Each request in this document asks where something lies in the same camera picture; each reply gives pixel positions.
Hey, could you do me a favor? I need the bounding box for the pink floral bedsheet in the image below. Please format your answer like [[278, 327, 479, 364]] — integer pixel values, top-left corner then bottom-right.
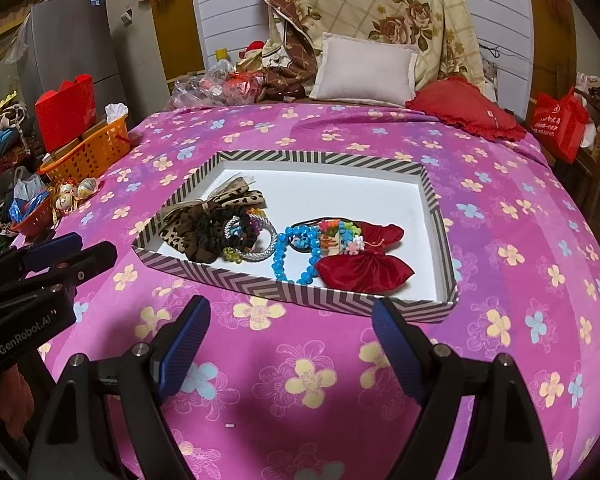
[[37, 100, 600, 480]]

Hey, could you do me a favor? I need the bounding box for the grey white striped box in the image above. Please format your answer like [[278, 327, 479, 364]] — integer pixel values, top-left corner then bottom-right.
[[131, 149, 459, 324]]

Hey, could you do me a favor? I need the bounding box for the red satin hair bow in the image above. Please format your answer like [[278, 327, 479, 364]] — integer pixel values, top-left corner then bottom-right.
[[314, 223, 415, 293]]

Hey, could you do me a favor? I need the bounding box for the red plush toy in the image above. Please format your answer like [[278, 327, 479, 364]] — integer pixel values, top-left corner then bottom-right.
[[237, 40, 266, 63]]

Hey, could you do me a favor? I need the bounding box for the blue bead necklace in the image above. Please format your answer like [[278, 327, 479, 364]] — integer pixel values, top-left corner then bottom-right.
[[272, 225, 326, 286]]

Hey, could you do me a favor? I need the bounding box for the red paper bag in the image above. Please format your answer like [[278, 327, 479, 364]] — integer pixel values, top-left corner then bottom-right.
[[34, 74, 97, 153]]

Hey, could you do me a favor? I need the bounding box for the leopard print hair bow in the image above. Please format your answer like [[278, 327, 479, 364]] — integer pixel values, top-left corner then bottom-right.
[[157, 174, 267, 264]]

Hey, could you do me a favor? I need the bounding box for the colourful flower bead bracelet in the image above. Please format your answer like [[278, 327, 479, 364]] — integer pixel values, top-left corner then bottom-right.
[[316, 219, 365, 261]]

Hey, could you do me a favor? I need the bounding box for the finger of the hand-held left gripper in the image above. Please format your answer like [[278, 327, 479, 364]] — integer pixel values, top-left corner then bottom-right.
[[0, 232, 83, 281], [0, 241, 118, 308]]

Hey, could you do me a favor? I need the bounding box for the orange plastic basket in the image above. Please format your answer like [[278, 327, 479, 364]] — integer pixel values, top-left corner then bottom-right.
[[39, 115, 131, 183]]

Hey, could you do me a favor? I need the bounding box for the orange bead bracelet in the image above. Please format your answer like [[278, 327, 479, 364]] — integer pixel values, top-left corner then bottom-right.
[[220, 212, 261, 263]]

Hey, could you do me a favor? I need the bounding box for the small red basket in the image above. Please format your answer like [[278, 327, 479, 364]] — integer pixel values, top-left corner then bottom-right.
[[10, 195, 56, 238]]

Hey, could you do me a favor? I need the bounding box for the clear plastic bag pile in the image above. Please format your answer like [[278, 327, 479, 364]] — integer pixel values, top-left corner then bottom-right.
[[172, 60, 266, 108]]

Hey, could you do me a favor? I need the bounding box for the beige pillow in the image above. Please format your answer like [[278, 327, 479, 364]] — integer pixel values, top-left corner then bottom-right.
[[308, 32, 420, 103]]

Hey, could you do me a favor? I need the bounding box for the red shopping bag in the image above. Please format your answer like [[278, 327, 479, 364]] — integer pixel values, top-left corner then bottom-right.
[[530, 87, 590, 163]]

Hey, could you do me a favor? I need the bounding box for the grey refrigerator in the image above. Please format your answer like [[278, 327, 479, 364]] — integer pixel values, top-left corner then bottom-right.
[[17, 0, 121, 111]]

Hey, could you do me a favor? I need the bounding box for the grey white woven bangle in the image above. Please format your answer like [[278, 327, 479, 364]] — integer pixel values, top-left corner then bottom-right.
[[230, 215, 278, 262]]

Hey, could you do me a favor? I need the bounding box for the brown cord pendant necklace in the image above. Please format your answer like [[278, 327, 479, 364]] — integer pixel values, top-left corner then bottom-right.
[[286, 216, 361, 263]]

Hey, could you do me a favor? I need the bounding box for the brown patterned cloth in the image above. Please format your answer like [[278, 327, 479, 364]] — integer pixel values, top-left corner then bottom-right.
[[257, 25, 321, 103]]

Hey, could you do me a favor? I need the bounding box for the red ruffled pillow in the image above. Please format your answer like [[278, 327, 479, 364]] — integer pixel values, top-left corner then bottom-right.
[[405, 77, 528, 142]]

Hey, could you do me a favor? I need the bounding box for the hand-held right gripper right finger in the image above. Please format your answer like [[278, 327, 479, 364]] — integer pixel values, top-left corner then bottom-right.
[[371, 299, 553, 480]]

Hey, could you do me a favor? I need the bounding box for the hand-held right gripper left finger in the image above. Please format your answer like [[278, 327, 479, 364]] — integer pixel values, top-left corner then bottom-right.
[[27, 295, 212, 480]]

